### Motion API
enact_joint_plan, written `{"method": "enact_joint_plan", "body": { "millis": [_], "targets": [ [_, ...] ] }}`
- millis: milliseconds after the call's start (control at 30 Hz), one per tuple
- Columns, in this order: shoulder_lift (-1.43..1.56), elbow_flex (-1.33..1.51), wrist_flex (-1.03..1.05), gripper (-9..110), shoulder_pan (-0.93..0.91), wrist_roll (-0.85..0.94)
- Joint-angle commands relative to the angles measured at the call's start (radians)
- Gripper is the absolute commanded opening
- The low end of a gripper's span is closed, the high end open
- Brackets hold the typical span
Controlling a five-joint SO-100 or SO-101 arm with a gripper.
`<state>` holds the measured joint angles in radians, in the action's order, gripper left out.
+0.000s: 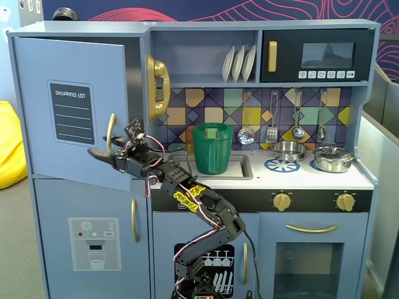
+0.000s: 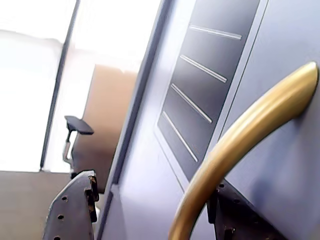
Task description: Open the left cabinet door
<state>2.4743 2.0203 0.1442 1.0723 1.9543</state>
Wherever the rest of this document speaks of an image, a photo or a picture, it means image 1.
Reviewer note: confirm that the metal toy serving spoon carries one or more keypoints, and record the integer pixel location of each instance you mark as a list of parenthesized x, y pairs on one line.
[(321, 134)]

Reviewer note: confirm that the metal slotted spatula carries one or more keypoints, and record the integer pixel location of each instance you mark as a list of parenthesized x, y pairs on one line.
[(272, 134)]

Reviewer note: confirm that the blue toy dishwasher door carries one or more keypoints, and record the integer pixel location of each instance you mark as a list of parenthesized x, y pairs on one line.
[(165, 230)]

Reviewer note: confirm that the grey metal locker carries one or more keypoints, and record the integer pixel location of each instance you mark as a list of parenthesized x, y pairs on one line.
[(29, 14)]

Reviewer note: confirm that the small camera circuit board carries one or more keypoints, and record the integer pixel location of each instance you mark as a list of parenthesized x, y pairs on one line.
[(134, 128)]

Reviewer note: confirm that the blue toy kitchen cabinet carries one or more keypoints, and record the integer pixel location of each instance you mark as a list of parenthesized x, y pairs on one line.
[(199, 26)]

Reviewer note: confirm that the green plastic pitcher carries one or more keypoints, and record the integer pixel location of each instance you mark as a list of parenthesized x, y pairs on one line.
[(204, 152)]

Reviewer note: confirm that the steel toy pot with lid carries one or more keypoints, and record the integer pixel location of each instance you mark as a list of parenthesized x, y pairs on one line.
[(333, 160)]

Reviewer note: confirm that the yellow beanbag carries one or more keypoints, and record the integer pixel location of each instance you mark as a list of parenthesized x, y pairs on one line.
[(9, 155)]

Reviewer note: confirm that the black round helmet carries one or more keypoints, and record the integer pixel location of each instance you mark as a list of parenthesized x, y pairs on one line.
[(64, 15)]

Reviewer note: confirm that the blue ice dispenser cabinet door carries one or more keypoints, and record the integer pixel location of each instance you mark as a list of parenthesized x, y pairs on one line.
[(56, 205)]

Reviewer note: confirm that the white toy plate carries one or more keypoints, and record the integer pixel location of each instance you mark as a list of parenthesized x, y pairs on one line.
[(249, 63), (227, 63), (238, 63)]

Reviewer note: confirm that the gold toy telephone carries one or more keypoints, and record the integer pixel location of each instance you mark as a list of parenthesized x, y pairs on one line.
[(157, 67)]

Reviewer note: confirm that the gold toy faucet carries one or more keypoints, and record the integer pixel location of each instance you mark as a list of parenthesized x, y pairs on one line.
[(189, 147)]

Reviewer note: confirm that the grey desk divider panel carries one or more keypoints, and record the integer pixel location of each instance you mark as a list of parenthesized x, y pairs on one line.
[(378, 187), (381, 93)]

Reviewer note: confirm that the grey toy sink basin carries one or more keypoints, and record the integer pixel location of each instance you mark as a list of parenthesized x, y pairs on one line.
[(246, 174)]

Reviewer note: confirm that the metal slotted skimmer spoon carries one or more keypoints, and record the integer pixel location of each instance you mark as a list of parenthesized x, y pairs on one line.
[(246, 136)]

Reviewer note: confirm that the steel toy frying pan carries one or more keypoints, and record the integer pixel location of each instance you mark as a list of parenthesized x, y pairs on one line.
[(290, 152)]

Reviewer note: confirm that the metal toy ladle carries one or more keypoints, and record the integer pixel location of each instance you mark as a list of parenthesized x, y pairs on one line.
[(297, 133)]

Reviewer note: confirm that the gold stove knob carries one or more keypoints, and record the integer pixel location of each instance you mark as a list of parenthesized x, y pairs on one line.
[(282, 202), (345, 202)]

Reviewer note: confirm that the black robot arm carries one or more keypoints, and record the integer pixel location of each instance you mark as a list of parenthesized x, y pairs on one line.
[(224, 218)]

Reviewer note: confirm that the blue shopping list cabinet door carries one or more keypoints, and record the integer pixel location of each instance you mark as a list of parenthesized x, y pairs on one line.
[(37, 149)]

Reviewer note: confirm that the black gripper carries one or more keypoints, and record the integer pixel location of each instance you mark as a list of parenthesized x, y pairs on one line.
[(116, 156)]

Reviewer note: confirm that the black toy microwave door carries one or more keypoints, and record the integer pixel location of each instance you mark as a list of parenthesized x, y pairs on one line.
[(286, 40)]

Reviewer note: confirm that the blue toy oven door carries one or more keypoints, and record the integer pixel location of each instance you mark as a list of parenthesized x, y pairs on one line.
[(355, 230)]

